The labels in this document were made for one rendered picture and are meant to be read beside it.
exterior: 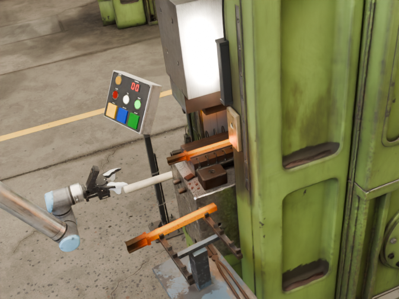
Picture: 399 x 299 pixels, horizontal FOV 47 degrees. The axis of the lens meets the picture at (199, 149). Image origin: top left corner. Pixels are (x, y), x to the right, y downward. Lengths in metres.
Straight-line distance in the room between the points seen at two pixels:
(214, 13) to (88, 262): 1.99
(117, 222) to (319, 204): 1.71
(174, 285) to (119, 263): 1.16
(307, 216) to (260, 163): 0.52
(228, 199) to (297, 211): 0.33
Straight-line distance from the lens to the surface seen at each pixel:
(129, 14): 6.96
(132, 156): 4.04
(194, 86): 1.90
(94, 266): 3.19
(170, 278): 2.06
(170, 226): 1.88
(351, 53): 1.77
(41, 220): 2.02
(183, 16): 1.78
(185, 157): 2.21
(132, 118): 2.55
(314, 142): 1.94
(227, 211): 2.22
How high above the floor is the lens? 2.29
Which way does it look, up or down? 35 degrees down
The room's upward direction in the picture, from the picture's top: 7 degrees counter-clockwise
